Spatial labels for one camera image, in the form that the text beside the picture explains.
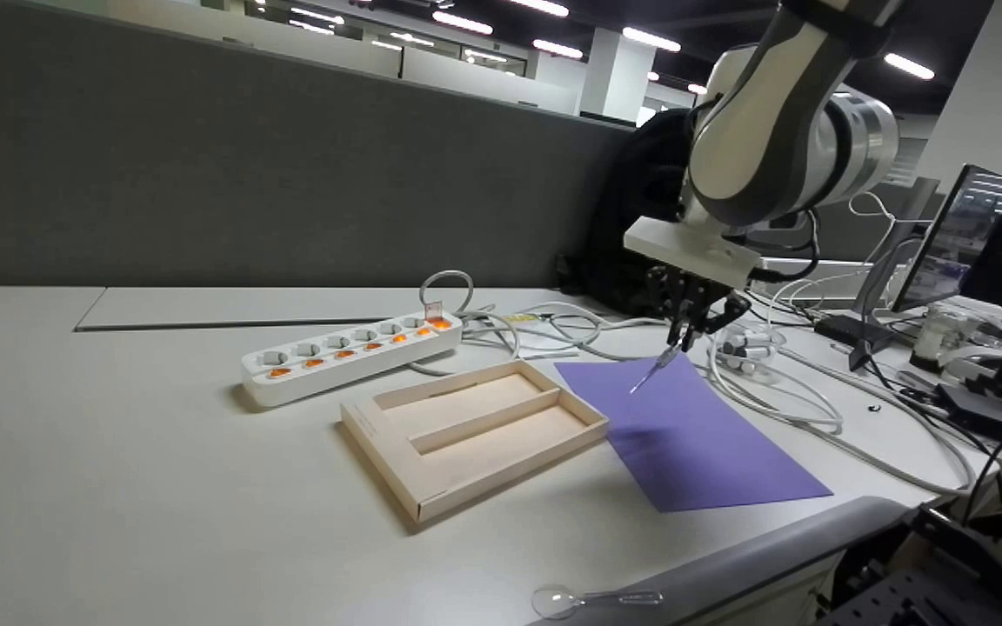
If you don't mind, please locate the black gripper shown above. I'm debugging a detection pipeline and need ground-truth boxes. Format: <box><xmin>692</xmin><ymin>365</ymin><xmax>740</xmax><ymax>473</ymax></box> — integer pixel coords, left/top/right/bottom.
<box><xmin>644</xmin><ymin>262</ymin><xmax>755</xmax><ymax>352</ymax></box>

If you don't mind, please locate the shallow wooden tray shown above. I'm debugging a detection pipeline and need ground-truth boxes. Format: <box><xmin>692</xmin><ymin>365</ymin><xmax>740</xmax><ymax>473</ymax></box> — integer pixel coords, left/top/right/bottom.
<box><xmin>338</xmin><ymin>357</ymin><xmax>614</xmax><ymax>535</ymax></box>

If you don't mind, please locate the small white adapter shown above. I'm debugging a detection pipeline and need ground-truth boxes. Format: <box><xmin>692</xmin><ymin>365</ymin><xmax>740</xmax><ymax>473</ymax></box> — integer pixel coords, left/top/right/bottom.
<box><xmin>712</xmin><ymin>322</ymin><xmax>787</xmax><ymax>374</ymax></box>

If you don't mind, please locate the purple paper sheet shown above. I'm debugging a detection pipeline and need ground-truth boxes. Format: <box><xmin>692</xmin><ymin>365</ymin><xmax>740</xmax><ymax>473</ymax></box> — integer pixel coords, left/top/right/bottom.
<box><xmin>554</xmin><ymin>352</ymin><xmax>834</xmax><ymax>513</ymax></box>

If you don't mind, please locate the computer monitor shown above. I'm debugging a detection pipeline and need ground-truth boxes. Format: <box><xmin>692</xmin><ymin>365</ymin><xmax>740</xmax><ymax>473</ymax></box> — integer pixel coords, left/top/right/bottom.
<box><xmin>895</xmin><ymin>164</ymin><xmax>1002</xmax><ymax>318</ymax></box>

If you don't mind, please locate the ceiling light bar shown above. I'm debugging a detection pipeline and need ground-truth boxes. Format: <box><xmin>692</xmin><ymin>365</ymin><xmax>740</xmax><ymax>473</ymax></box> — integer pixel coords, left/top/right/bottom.
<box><xmin>881</xmin><ymin>50</ymin><xmax>941</xmax><ymax>83</ymax></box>
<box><xmin>529</xmin><ymin>36</ymin><xmax>588</xmax><ymax>61</ymax></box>
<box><xmin>429</xmin><ymin>8</ymin><xmax>499</xmax><ymax>39</ymax></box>
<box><xmin>620</xmin><ymin>24</ymin><xmax>686</xmax><ymax>57</ymax></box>

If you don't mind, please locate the black perforated metal plate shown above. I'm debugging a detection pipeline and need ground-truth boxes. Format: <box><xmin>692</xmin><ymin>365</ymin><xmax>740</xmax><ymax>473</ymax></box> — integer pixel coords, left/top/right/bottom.
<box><xmin>810</xmin><ymin>501</ymin><xmax>1002</xmax><ymax>626</ymax></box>

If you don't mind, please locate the white power strip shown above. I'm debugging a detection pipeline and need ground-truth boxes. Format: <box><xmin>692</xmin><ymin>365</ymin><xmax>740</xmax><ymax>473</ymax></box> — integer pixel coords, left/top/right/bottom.
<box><xmin>238</xmin><ymin>309</ymin><xmax>468</xmax><ymax>410</ymax></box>

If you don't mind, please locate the grey office partition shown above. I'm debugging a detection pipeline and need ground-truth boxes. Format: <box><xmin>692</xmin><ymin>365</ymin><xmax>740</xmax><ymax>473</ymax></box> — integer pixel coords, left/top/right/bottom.
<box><xmin>0</xmin><ymin>0</ymin><xmax>947</xmax><ymax>292</ymax></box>

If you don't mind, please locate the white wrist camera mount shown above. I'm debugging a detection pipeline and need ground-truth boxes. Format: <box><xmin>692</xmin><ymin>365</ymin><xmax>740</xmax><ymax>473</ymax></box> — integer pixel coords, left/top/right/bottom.
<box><xmin>620</xmin><ymin>217</ymin><xmax>766</xmax><ymax>292</ymax></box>

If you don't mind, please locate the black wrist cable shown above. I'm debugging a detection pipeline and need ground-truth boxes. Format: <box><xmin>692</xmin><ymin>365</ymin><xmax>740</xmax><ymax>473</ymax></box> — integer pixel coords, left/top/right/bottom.
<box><xmin>755</xmin><ymin>206</ymin><xmax>825</xmax><ymax>284</ymax></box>

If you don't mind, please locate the thin white cable tangle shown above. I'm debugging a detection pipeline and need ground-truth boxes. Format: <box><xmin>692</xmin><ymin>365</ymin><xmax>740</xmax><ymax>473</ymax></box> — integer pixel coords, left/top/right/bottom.
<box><xmin>461</xmin><ymin>300</ymin><xmax>668</xmax><ymax>365</ymax></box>

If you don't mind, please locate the thick white looped cable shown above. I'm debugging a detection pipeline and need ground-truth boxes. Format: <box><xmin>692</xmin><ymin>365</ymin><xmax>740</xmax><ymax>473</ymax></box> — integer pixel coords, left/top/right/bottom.
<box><xmin>703</xmin><ymin>326</ymin><xmax>983</xmax><ymax>501</ymax></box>

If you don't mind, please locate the grey power strip cable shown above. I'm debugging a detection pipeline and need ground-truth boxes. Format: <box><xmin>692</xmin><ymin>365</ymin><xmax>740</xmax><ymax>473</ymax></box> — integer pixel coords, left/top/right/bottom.
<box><xmin>418</xmin><ymin>269</ymin><xmax>479</xmax><ymax>322</ymax></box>

